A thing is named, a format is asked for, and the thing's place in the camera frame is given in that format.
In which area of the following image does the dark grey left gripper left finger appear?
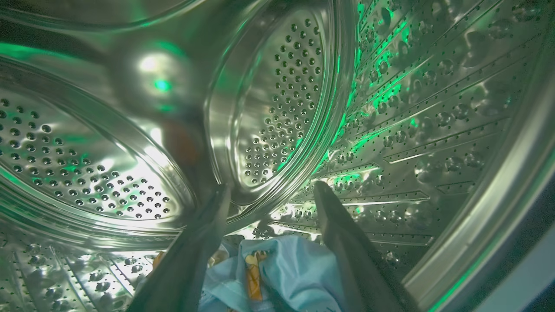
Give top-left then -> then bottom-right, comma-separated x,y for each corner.
126,184 -> 232,312

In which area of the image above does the steel perforated washer drum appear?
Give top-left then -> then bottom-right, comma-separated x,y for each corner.
0,0 -> 555,312

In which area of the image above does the cream and blue bear garment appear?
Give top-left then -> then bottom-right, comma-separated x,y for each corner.
208,249 -> 230,269

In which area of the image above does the grey rubber door gasket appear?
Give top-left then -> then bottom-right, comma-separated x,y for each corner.
434,165 -> 555,312

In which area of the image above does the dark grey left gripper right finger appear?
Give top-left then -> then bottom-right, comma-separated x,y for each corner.
313,181 -> 421,312

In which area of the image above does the blue bear print garment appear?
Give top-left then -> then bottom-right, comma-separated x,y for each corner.
197,235 -> 347,312

